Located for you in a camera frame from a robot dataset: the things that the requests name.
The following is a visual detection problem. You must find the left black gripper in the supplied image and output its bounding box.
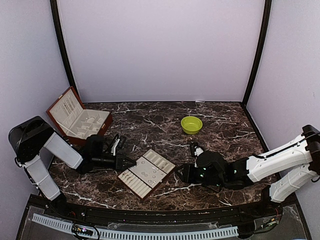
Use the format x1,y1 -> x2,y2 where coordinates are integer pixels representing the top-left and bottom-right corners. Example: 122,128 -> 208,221
92,153 -> 136,171

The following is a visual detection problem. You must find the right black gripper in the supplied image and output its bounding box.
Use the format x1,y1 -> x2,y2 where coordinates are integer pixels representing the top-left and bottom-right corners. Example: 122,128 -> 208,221
174,163 -> 225,188

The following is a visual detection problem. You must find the beige jewelry tray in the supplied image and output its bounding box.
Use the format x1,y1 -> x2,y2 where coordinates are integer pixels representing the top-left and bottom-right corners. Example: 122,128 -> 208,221
118,149 -> 176,200

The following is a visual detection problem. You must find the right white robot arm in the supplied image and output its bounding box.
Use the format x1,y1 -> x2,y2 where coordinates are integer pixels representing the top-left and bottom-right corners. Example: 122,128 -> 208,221
176,124 -> 320,217

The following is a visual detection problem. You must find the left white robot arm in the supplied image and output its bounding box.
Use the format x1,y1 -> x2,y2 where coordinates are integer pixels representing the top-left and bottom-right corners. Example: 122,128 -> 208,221
8,116 -> 136,218

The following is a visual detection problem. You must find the brown wooden jewelry box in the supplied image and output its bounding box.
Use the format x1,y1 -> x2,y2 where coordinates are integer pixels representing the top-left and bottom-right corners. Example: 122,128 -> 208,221
46,86 -> 113,146

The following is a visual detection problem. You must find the green plastic bowl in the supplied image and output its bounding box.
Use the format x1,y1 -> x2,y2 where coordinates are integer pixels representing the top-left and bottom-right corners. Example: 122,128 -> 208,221
180,116 -> 203,135

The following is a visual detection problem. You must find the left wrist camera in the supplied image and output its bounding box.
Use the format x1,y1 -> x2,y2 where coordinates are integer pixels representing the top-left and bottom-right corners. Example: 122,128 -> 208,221
109,134 -> 127,156

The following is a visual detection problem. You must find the white slotted cable duct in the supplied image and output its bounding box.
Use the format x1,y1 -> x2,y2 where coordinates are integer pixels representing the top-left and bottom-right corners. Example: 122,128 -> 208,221
31,213 -> 239,240

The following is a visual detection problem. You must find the black front rail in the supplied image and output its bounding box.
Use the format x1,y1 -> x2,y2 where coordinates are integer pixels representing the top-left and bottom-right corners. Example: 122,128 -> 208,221
49,187 -> 286,230

